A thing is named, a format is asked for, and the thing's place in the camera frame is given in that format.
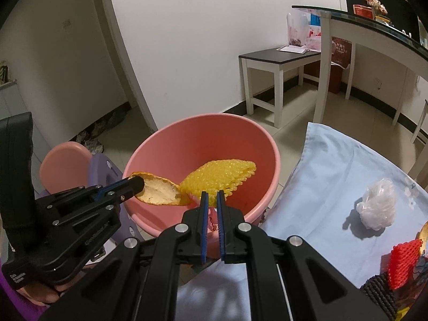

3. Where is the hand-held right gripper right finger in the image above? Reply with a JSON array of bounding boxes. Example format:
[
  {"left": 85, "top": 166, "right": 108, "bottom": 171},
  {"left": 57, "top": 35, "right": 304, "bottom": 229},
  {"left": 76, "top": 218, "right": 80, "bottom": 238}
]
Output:
[{"left": 217, "top": 190, "right": 390, "bottom": 321}]

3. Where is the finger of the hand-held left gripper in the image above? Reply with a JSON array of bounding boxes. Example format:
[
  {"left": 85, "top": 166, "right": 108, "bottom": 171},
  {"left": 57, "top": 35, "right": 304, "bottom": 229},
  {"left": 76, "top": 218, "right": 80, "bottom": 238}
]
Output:
[
  {"left": 35, "top": 177, "right": 145, "bottom": 215},
  {"left": 51, "top": 190, "right": 136, "bottom": 227}
]

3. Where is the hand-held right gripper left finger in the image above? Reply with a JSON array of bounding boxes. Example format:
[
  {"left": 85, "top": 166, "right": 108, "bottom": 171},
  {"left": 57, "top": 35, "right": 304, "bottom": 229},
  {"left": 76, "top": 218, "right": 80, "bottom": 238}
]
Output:
[{"left": 40, "top": 190, "right": 210, "bottom": 321}]

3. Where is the yellow foam net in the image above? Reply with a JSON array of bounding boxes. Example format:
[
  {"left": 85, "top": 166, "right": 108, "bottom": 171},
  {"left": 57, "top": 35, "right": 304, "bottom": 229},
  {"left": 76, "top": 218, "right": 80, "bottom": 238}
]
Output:
[{"left": 179, "top": 159, "right": 257, "bottom": 202}]

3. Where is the pink plastic basin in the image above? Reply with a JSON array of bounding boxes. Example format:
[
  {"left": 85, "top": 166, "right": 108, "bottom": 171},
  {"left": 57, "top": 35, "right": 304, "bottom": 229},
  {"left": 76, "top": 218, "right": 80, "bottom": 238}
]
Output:
[{"left": 123, "top": 114, "right": 281, "bottom": 238}]

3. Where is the person's left hand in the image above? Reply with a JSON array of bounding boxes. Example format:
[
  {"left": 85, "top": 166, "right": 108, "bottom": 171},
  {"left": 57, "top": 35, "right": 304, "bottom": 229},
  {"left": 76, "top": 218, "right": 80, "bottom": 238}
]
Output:
[{"left": 15, "top": 274, "right": 84, "bottom": 308}]

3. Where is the purple plastic stool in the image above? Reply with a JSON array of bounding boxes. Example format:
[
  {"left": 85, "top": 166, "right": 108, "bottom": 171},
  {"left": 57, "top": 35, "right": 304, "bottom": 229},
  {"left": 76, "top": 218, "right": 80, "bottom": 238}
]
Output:
[{"left": 87, "top": 153, "right": 141, "bottom": 251}]

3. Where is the pink plastic stool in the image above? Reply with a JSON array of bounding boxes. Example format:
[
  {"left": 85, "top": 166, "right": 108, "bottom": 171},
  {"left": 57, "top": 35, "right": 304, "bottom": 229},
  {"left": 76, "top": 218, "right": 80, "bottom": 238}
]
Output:
[{"left": 39, "top": 142, "right": 93, "bottom": 196}]

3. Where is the dark cloth pile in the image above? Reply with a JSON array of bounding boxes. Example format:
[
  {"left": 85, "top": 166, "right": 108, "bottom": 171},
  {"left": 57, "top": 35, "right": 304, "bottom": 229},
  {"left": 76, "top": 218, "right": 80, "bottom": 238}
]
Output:
[{"left": 74, "top": 109, "right": 128, "bottom": 152}]

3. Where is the light blue cloth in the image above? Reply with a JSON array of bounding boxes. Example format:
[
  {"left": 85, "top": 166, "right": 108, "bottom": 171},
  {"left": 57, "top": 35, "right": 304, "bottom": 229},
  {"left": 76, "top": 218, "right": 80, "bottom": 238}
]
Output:
[{"left": 175, "top": 122, "right": 428, "bottom": 321}]

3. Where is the crumpled white plastic bag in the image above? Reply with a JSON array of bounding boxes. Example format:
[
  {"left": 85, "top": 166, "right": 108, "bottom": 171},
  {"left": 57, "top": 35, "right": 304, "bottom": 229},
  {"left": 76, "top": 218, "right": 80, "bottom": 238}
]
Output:
[{"left": 355, "top": 178, "right": 396, "bottom": 231}]

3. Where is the red foam net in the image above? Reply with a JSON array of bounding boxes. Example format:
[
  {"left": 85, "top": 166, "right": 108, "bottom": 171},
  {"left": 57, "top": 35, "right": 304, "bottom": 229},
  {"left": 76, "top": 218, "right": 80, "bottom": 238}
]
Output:
[{"left": 388, "top": 239, "right": 422, "bottom": 291}]

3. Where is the flat paper packet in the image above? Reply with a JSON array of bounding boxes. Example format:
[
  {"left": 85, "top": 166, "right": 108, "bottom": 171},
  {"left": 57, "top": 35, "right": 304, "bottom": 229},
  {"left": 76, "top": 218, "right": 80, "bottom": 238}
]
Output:
[{"left": 277, "top": 44, "right": 312, "bottom": 54}]

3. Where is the red carton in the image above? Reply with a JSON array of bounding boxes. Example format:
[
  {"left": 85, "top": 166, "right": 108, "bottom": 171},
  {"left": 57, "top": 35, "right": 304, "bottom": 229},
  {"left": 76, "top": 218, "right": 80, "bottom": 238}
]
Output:
[{"left": 304, "top": 36, "right": 354, "bottom": 94}]

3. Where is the printed packet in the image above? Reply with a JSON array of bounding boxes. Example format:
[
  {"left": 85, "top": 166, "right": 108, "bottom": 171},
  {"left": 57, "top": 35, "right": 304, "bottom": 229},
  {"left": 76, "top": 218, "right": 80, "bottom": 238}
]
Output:
[{"left": 395, "top": 251, "right": 428, "bottom": 321}]

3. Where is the pink floral bag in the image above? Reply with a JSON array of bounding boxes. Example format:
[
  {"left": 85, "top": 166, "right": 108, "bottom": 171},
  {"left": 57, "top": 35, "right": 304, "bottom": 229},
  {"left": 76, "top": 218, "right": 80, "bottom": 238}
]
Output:
[{"left": 305, "top": 13, "right": 323, "bottom": 53}]

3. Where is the clear plastic bag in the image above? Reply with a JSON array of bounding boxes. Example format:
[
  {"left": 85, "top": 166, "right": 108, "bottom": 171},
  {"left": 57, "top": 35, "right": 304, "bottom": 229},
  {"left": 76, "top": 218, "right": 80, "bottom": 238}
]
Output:
[{"left": 285, "top": 9, "right": 310, "bottom": 48}]

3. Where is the white glass top table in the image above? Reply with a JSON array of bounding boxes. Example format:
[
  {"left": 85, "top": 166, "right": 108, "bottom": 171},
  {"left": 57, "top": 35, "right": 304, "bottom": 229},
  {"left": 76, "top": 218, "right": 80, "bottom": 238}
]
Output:
[{"left": 292, "top": 5, "right": 428, "bottom": 135}]

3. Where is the red box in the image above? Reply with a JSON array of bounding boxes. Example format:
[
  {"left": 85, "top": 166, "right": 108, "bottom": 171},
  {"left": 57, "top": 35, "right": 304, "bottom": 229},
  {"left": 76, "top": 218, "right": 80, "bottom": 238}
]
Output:
[{"left": 353, "top": 4, "right": 374, "bottom": 19}]

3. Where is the flower ornament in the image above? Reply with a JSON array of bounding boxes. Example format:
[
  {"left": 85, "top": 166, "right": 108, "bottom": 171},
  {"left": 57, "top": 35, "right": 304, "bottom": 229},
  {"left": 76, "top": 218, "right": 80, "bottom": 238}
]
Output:
[{"left": 363, "top": 0, "right": 388, "bottom": 16}]

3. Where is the dark braided cord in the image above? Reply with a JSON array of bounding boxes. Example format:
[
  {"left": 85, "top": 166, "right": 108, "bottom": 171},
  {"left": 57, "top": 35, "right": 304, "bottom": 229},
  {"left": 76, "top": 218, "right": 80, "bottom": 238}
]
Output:
[{"left": 359, "top": 272, "right": 399, "bottom": 321}]

